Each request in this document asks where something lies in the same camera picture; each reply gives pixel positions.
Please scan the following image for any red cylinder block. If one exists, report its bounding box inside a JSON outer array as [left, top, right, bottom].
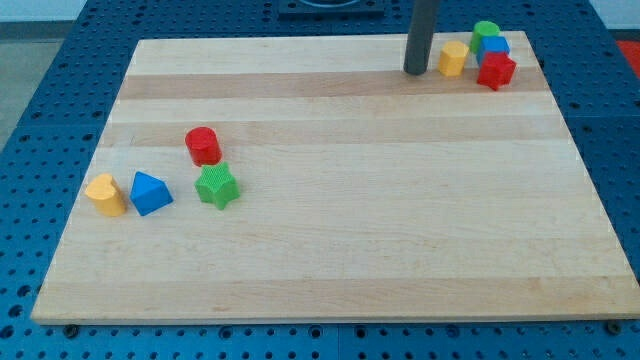
[[185, 127, 222, 166]]

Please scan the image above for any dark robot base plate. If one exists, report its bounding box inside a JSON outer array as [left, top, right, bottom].
[[274, 0, 385, 19]]

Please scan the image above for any yellow hexagon block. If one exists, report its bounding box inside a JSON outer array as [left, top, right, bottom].
[[438, 40, 469, 77]]

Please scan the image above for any blue cube block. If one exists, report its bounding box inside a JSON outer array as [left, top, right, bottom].
[[476, 36, 510, 66]]

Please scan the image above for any blue triangle block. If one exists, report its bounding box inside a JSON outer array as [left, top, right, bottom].
[[129, 171, 173, 216]]

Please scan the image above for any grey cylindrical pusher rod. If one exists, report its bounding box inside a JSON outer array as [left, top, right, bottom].
[[403, 0, 441, 76]]

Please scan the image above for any green cylinder block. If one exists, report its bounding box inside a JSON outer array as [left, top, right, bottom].
[[469, 20, 500, 54]]

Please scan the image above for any red star block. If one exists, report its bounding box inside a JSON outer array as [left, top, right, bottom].
[[477, 52, 517, 91]]

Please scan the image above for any yellow heart block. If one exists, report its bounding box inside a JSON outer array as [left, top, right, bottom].
[[84, 173, 127, 217]]

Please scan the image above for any light wooden board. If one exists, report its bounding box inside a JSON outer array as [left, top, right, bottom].
[[31, 31, 639, 325]]

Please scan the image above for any green star block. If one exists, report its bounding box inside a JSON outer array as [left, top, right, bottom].
[[194, 162, 240, 210]]

